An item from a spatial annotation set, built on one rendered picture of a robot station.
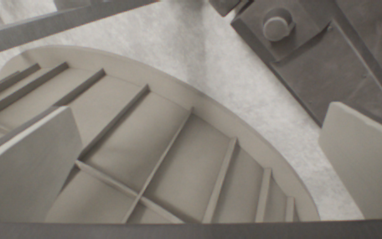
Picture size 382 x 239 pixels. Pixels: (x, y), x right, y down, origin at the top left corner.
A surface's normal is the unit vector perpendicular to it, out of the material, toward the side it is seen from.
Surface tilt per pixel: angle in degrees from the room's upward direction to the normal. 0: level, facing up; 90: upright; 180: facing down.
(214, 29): 0
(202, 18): 0
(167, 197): 90
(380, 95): 0
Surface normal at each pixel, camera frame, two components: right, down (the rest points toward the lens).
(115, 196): 0.31, -0.62
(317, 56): -0.36, 0.62
